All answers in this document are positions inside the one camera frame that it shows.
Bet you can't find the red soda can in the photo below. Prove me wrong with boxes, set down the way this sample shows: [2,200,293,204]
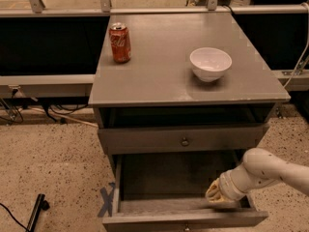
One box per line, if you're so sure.
[109,22,131,63]

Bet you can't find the white hanging cable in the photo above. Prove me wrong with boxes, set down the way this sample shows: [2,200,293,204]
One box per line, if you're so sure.
[283,2,309,89]

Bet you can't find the black floor cable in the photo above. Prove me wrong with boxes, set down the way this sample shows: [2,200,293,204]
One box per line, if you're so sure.
[0,202,29,232]

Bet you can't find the grey drawer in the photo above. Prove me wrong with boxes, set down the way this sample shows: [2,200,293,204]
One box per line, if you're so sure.
[103,151,267,232]
[98,124,269,155]

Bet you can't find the black cable bundle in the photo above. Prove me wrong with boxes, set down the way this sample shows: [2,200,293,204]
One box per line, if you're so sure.
[0,88,90,125]

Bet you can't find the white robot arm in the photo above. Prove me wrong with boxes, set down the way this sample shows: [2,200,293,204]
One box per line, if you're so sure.
[206,148,309,203]

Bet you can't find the blue tape cross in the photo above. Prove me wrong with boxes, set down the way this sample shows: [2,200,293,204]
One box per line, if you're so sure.
[98,182,115,218]

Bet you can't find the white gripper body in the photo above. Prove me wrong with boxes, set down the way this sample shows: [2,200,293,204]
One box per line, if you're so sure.
[218,170,246,201]

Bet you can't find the black power strip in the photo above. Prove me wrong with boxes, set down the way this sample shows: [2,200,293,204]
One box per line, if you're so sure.
[26,193,50,232]

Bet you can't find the grey top drawer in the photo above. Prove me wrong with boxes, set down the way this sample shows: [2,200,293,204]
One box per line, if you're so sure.
[98,124,269,155]

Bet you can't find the grey metal railing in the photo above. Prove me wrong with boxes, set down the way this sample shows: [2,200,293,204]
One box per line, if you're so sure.
[0,0,306,97]

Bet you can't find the white bowl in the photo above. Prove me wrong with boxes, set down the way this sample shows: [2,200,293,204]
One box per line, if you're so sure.
[189,47,233,82]

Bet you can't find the grey drawer cabinet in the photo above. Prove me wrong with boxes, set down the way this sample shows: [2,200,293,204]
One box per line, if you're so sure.
[88,12,292,166]

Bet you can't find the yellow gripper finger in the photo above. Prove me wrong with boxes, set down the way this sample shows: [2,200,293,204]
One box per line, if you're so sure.
[206,180,221,197]
[207,193,236,204]

